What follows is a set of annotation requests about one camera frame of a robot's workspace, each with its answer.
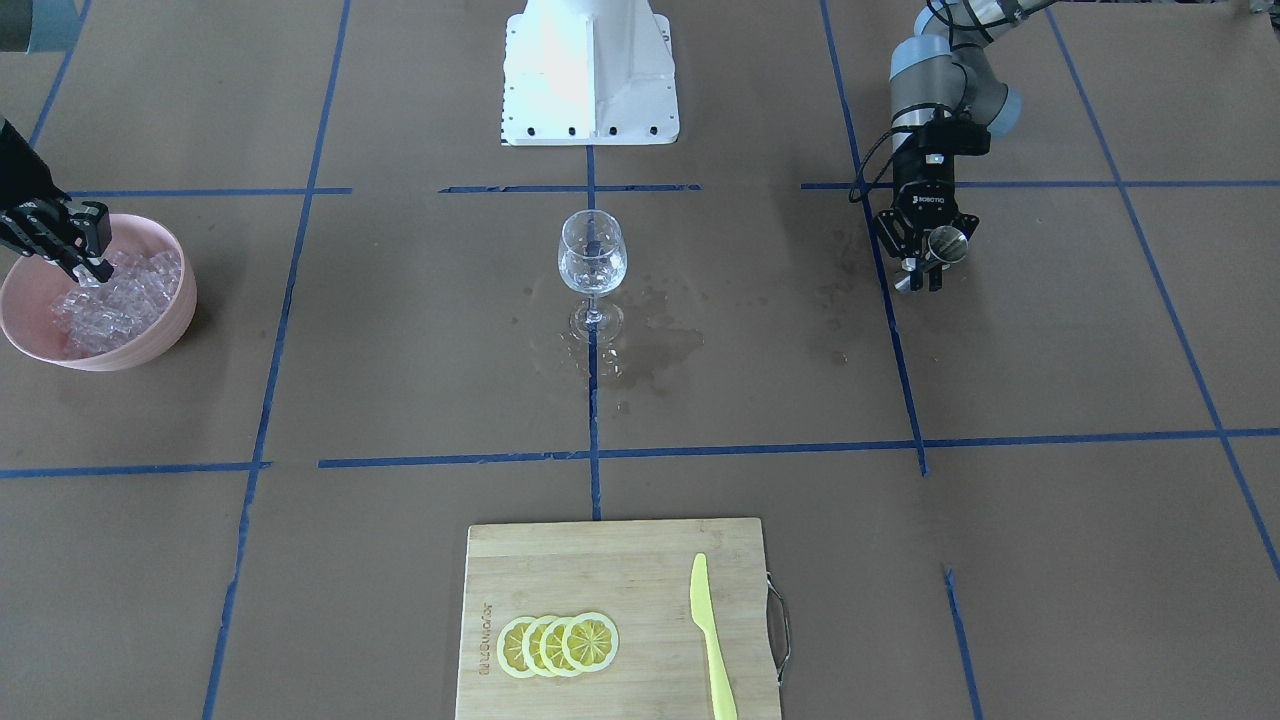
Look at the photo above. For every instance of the pile of clear ice cubes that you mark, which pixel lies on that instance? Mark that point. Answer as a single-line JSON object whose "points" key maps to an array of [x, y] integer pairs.
{"points": [[101, 317]]}

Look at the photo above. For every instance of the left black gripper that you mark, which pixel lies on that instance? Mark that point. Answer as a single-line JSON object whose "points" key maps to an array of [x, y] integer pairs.
{"points": [[924, 195]]}

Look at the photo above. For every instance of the bamboo cutting board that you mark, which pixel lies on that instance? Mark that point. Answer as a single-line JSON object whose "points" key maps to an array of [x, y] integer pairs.
{"points": [[640, 619]]}

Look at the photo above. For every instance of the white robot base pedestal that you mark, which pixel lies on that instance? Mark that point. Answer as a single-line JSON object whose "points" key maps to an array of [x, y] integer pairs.
{"points": [[589, 73]]}

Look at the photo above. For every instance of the lemon slice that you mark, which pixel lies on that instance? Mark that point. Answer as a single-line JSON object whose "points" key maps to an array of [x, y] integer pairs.
{"points": [[511, 654], [551, 654], [531, 645], [593, 642]]}

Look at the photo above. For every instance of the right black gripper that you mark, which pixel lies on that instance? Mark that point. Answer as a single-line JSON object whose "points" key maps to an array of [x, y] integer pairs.
{"points": [[22, 168]]}

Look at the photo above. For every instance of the pink bowl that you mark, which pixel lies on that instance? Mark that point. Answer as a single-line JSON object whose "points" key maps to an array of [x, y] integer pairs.
{"points": [[33, 284]]}

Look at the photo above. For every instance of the clear wine glass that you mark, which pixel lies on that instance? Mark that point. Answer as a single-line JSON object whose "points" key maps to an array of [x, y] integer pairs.
{"points": [[592, 261]]}

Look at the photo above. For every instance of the yellow plastic knife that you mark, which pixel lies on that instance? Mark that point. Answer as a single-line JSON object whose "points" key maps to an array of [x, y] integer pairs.
{"points": [[702, 613]]}

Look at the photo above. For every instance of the steel jigger measuring cup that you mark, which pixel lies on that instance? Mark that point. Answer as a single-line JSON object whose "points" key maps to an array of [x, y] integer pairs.
{"points": [[947, 242]]}

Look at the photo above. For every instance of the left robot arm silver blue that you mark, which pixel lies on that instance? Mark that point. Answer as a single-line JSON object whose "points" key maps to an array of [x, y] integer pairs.
{"points": [[946, 102]]}

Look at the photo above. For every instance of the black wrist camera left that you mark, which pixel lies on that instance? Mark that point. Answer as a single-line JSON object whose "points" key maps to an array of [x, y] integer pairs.
{"points": [[952, 136]]}

